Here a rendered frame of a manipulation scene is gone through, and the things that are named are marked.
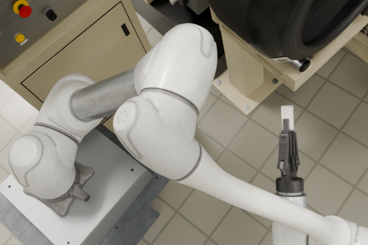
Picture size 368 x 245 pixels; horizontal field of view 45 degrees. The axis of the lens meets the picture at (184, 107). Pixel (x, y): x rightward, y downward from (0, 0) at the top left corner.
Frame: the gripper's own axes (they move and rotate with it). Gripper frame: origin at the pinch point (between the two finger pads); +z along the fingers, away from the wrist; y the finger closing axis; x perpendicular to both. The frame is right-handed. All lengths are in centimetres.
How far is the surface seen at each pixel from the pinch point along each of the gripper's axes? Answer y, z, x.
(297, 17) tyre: -18.0, 23.3, 9.0
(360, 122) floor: 112, -3, 0
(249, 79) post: 84, 19, -45
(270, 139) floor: 94, -11, -39
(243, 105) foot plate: 95, 7, -54
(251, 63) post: 73, 26, -40
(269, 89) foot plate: 103, 15, -42
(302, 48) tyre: -1.7, 18.5, 5.2
